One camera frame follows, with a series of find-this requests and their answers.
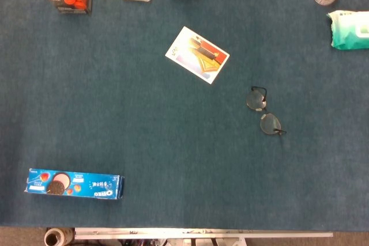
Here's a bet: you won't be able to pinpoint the white picture postcard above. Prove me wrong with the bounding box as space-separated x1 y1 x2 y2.
164 26 231 85

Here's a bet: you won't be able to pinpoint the green wet wipes pack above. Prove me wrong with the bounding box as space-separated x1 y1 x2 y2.
326 10 369 50

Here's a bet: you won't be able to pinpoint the brown tape roll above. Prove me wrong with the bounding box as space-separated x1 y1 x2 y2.
44 227 75 246

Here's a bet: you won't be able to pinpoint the black eyeglasses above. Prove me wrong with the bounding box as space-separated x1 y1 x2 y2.
246 85 288 137

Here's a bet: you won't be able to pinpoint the blue Oreo cookie box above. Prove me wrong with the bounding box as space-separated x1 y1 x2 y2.
24 168 125 200

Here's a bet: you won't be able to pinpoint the aluminium table edge rail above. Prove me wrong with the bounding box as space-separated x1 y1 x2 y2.
74 227 334 241

